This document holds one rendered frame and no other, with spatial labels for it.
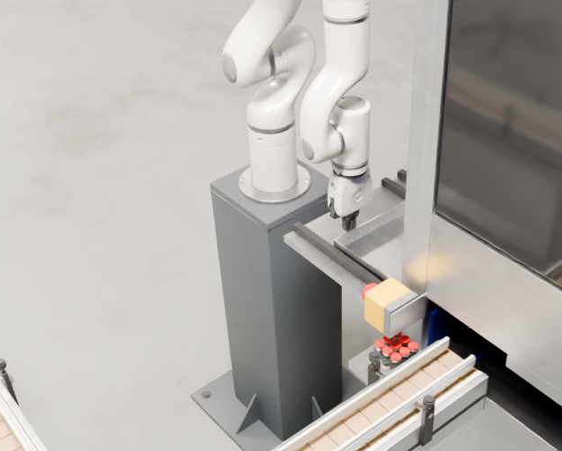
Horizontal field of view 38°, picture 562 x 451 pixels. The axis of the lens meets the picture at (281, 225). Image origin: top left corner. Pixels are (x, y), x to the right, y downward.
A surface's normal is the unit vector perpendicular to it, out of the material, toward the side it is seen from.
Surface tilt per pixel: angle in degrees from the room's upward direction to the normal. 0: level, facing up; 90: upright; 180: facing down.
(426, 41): 90
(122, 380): 0
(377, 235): 0
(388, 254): 0
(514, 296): 90
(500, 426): 90
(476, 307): 90
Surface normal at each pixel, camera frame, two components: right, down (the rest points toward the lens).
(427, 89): -0.79, 0.40
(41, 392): -0.05, -0.80
